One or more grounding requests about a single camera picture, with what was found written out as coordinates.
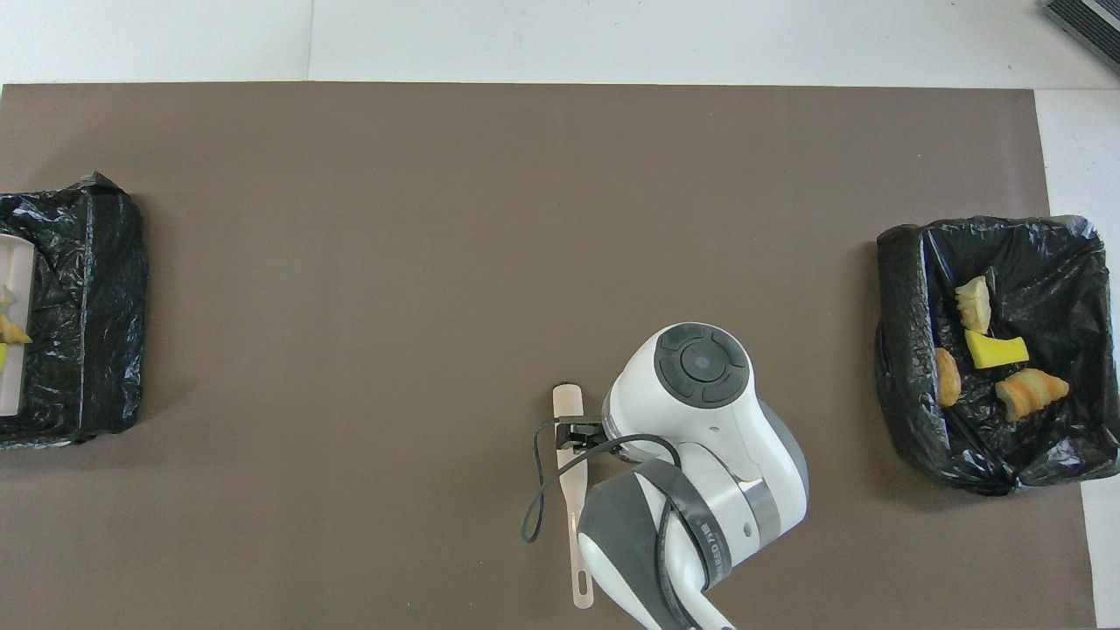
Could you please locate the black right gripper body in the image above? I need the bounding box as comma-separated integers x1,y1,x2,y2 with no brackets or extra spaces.
558,422,611,453

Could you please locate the beige hand brush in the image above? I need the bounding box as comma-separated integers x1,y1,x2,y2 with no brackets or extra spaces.
552,382,596,610

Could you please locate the brown fried nugget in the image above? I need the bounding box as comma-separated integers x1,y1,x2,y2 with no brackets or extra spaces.
934,347,963,408

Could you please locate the pale striped croissant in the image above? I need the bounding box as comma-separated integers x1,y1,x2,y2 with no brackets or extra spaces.
954,276,993,336

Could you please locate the orange striped croissant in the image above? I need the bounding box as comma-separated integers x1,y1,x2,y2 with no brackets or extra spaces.
995,368,1070,424

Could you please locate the beige plastic dustpan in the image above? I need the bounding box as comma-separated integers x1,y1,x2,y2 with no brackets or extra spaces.
0,232,38,417

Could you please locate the right black trash bag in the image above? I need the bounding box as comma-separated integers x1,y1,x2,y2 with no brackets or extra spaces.
875,216,1120,497

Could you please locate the black trash bag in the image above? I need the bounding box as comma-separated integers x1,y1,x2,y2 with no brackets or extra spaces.
875,216,1120,497
0,171,148,452

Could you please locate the left black trash bag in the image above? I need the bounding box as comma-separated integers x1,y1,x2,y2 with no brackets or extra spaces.
0,171,148,452

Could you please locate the brown table mat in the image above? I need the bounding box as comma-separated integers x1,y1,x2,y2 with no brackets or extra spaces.
0,83,1099,630

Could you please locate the dark ribbed grille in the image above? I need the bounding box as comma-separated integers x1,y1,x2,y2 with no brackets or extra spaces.
1039,0,1120,75

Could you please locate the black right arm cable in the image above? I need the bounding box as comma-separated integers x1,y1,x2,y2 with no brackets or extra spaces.
521,418,683,543

